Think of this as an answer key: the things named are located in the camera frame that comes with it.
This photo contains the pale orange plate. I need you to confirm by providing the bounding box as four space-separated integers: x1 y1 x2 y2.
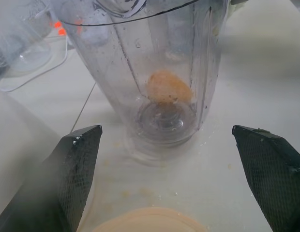
91 206 209 232

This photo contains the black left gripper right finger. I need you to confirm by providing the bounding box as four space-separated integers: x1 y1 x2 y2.
231 125 300 232

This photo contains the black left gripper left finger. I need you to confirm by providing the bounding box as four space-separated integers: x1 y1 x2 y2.
0 125 103 232

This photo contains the orange segment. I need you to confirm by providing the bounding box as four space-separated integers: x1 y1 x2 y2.
147 70 193 105

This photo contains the clear plastic blender jar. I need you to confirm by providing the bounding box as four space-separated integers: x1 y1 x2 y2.
49 0 230 167

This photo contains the white cable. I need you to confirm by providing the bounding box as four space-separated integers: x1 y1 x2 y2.
0 36 70 93

